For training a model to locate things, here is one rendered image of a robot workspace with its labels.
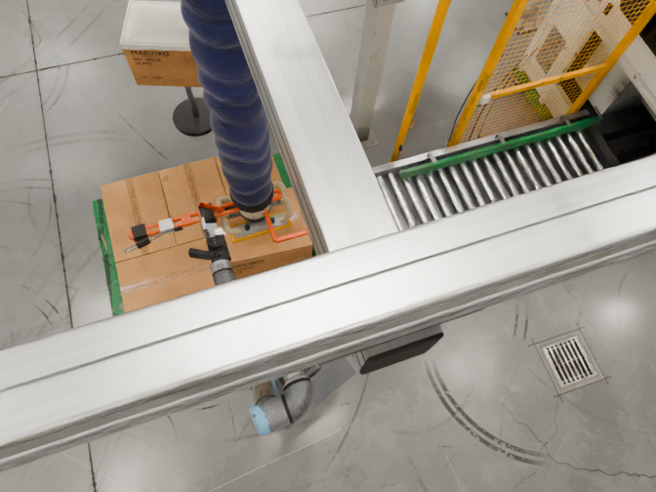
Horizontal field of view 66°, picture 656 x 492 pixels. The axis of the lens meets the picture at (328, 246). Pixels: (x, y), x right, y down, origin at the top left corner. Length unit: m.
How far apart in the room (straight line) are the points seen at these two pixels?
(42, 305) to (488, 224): 3.91
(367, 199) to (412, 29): 4.78
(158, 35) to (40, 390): 3.49
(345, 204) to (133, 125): 4.14
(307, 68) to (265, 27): 0.11
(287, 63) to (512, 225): 0.45
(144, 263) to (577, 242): 3.13
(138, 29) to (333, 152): 3.29
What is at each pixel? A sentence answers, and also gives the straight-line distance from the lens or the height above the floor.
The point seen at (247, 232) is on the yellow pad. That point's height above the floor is 1.14.
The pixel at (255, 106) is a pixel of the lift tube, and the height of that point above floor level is 2.12.
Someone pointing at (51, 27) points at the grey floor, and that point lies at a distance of 5.74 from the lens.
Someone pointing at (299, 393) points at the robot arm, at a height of 1.62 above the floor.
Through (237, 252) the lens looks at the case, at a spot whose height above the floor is 0.94.
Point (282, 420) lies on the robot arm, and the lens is 2.05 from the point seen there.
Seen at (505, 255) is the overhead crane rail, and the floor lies 3.21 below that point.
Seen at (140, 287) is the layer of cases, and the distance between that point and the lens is 3.44.
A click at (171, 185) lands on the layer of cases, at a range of 3.70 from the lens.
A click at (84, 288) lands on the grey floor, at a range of 4.17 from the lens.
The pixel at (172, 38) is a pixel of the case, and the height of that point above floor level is 1.02.
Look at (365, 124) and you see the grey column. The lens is 4.29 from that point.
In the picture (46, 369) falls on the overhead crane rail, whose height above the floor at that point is 3.21.
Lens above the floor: 3.65
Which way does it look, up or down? 66 degrees down
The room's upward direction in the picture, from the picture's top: 7 degrees clockwise
